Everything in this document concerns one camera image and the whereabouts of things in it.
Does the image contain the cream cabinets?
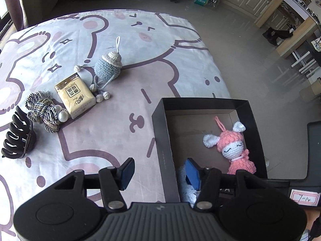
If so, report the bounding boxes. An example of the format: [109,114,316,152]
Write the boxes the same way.
[222,0,294,30]

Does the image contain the blue crochet doll pendant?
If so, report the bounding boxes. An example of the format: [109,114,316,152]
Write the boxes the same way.
[89,36,122,103]

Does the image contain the black hair claw clip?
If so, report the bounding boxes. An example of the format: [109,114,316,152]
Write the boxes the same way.
[1,106,37,159]

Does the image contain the white stool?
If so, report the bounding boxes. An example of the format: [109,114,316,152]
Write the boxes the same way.
[291,50,320,79]

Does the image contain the cartoon bear bed sheet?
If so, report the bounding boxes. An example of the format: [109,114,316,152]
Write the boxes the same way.
[1,10,230,240]

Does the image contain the white labelled tag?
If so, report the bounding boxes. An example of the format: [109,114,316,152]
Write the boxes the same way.
[290,189,320,207]

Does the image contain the yellow tissue pack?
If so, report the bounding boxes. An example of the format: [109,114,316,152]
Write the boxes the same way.
[55,73,96,119]

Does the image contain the pink crochet bunny doll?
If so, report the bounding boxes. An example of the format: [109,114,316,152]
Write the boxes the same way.
[202,116,256,175]

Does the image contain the twisted rope tassel with pearls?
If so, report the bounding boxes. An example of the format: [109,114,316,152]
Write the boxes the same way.
[25,91,70,133]

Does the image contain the black cardboard box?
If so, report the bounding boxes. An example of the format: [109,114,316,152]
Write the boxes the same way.
[152,98,268,202]

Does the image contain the wooden counter table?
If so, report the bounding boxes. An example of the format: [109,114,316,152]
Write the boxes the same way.
[254,0,321,59]

